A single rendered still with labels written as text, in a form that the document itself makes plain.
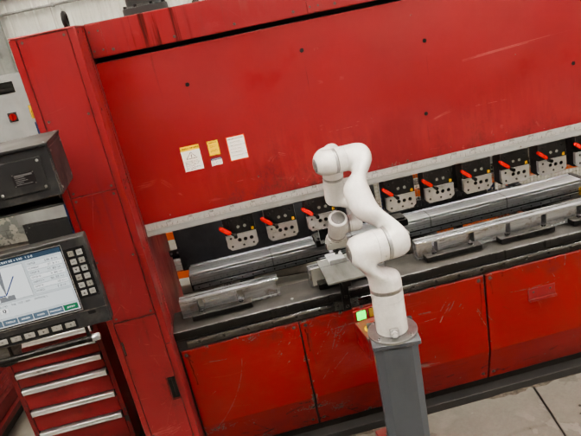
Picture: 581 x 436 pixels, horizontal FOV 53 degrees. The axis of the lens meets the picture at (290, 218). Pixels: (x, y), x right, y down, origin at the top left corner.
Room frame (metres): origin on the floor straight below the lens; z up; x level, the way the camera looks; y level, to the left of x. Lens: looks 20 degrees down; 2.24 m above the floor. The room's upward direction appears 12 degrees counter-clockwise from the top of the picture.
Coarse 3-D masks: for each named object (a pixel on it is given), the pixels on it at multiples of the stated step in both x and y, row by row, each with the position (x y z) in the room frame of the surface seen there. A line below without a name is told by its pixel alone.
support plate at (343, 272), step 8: (344, 256) 2.65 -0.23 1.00; (320, 264) 2.61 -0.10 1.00; (328, 264) 2.60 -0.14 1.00; (336, 264) 2.58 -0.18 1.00; (344, 264) 2.56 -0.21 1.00; (352, 264) 2.54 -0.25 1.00; (328, 272) 2.50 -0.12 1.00; (336, 272) 2.48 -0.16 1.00; (344, 272) 2.47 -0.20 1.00; (352, 272) 2.45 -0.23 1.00; (360, 272) 2.44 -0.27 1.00; (328, 280) 2.42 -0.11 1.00; (336, 280) 2.41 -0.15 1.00; (344, 280) 2.40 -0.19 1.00
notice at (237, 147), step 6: (228, 138) 2.60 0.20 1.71; (234, 138) 2.61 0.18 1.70; (240, 138) 2.61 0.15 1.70; (228, 144) 2.60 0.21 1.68; (234, 144) 2.61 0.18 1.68; (240, 144) 2.61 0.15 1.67; (228, 150) 2.60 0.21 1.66; (234, 150) 2.60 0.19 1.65; (240, 150) 2.61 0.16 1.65; (246, 150) 2.61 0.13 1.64; (234, 156) 2.60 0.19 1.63; (240, 156) 2.61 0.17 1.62; (246, 156) 2.61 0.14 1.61
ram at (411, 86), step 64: (448, 0) 2.70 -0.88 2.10; (512, 0) 2.73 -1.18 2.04; (576, 0) 2.76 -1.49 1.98; (128, 64) 2.57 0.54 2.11; (192, 64) 2.60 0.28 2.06; (256, 64) 2.62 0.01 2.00; (320, 64) 2.65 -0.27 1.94; (384, 64) 2.67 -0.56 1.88; (448, 64) 2.70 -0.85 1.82; (512, 64) 2.73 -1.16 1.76; (576, 64) 2.76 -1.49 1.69; (128, 128) 2.57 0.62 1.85; (192, 128) 2.59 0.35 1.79; (256, 128) 2.62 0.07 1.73; (320, 128) 2.64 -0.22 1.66; (384, 128) 2.67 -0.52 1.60; (448, 128) 2.70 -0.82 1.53; (512, 128) 2.73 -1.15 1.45; (192, 192) 2.58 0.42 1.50; (256, 192) 2.61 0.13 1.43; (320, 192) 2.64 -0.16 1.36
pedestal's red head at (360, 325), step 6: (354, 312) 2.37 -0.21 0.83; (354, 318) 2.37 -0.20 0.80; (366, 318) 2.38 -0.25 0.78; (372, 318) 2.38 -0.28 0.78; (360, 324) 2.35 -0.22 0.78; (366, 324) 2.34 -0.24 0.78; (360, 330) 2.31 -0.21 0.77; (360, 336) 2.33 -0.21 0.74; (366, 336) 2.25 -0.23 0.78; (360, 342) 2.34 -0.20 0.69; (366, 342) 2.25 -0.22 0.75; (366, 348) 2.26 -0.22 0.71; (372, 348) 2.22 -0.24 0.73; (372, 354) 2.22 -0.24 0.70; (372, 360) 2.22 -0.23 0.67
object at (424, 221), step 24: (504, 192) 3.09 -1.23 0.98; (528, 192) 3.03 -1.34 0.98; (552, 192) 3.04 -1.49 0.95; (576, 192) 3.06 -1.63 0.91; (408, 216) 3.02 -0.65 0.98; (432, 216) 2.97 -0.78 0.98; (456, 216) 2.98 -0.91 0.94; (480, 216) 3.00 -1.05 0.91; (312, 240) 2.96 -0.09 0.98; (216, 264) 2.91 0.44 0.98; (240, 264) 2.88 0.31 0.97; (264, 264) 2.88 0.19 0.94; (288, 264) 2.89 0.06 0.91; (192, 288) 2.85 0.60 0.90
